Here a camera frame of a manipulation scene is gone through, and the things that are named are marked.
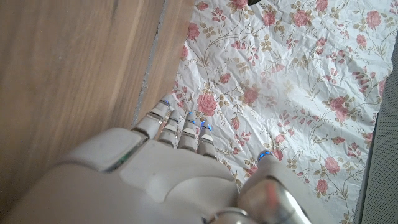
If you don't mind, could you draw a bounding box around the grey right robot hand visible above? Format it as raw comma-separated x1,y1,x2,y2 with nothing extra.
0,95,338,224

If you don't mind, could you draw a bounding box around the floral backdrop cloth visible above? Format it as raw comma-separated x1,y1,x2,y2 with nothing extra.
169,0,398,224

